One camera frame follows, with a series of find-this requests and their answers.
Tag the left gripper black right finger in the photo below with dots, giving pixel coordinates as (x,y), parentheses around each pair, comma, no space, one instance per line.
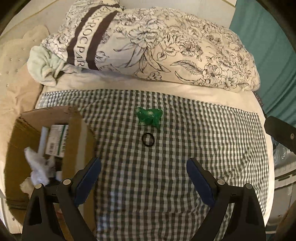
(246,221)

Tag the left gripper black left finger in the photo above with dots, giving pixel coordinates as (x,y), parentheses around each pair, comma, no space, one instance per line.
(41,222)

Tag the white green medicine box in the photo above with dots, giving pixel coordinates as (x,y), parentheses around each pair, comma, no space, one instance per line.
(56,142)

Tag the white plastic tube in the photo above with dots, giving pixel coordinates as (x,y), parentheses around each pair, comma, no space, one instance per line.
(43,140)

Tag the green wrapper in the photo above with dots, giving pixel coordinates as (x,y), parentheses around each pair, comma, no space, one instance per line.
(149,117)

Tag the brown cardboard box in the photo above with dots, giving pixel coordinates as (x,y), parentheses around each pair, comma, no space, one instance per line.
(80,149)

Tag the cream tufted headboard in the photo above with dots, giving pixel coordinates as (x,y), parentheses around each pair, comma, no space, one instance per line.
(19,91)

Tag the floral folded duvet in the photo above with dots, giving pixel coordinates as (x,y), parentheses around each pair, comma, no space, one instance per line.
(160,44)

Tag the pale green towel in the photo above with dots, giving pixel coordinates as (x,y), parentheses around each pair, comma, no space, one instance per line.
(45,67)

